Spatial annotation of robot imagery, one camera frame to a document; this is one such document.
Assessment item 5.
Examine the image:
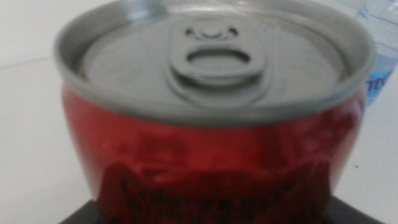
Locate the clear water bottle blue cap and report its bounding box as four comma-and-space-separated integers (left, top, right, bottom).
354, 0, 398, 107

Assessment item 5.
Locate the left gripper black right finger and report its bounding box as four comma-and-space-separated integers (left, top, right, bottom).
326, 195, 385, 224

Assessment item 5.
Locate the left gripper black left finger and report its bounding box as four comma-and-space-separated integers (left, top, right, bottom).
58, 199, 104, 224

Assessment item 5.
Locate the red soda can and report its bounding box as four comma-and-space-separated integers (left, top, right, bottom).
54, 0, 377, 224

